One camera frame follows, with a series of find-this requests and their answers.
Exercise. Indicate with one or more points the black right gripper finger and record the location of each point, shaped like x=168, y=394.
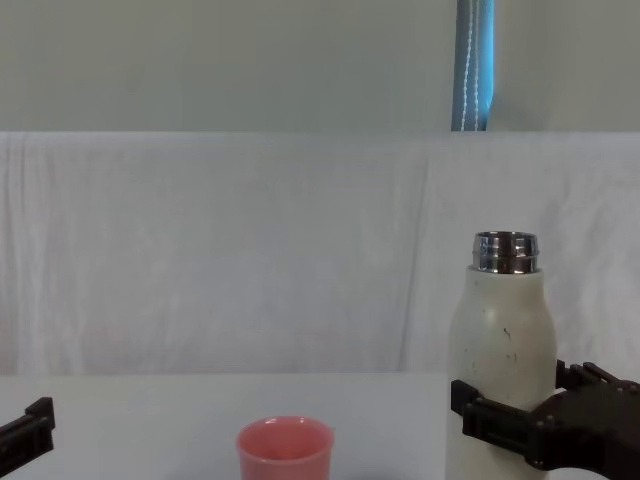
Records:
x=590, y=377
x=500, y=425

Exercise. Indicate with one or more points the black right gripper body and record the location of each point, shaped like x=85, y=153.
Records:
x=590, y=430

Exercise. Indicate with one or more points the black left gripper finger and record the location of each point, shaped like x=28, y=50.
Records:
x=40, y=425

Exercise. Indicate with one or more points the cream vacuum bottle steel neck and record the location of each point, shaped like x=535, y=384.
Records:
x=500, y=340

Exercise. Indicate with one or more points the white table cloth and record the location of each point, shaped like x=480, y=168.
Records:
x=150, y=425

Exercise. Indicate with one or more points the pink plastic cup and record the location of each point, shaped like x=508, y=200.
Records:
x=285, y=465

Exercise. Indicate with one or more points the white draped backdrop cloth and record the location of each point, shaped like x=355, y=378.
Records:
x=200, y=250

